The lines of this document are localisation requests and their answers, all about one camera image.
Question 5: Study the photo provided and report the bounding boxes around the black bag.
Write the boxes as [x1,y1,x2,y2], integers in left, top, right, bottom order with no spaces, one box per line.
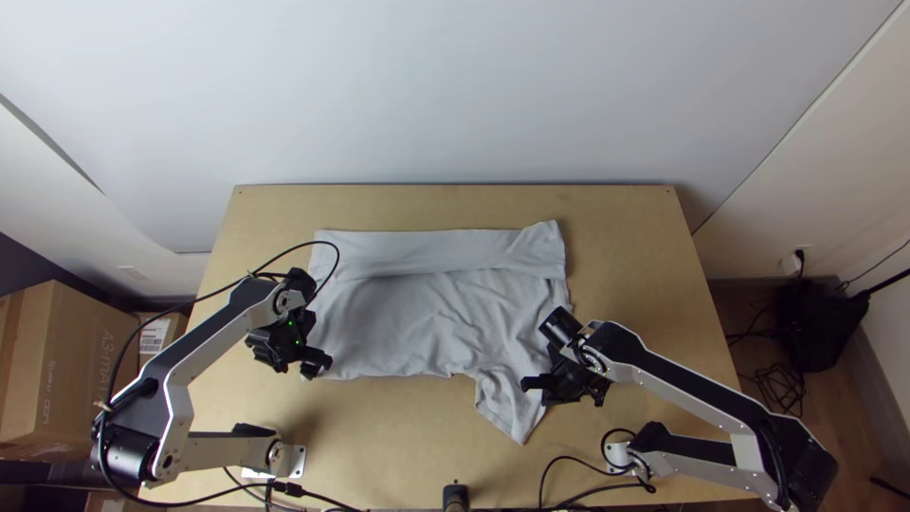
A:
[774,278,871,374]

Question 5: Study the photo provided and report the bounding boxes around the white t-shirt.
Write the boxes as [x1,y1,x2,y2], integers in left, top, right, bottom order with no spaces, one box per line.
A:
[306,218,573,447]

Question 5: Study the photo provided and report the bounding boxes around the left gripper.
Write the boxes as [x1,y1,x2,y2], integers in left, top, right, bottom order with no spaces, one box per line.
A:
[245,309,334,381]

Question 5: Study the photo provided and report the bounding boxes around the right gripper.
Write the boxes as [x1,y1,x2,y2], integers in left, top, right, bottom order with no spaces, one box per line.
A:
[519,355,613,409]

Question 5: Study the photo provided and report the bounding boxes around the large brown cardboard box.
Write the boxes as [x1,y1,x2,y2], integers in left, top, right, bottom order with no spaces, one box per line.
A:
[0,279,140,448]

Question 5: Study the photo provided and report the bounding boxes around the small labelled cardboard box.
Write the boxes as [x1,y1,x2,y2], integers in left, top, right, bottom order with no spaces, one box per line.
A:
[135,311,191,373]

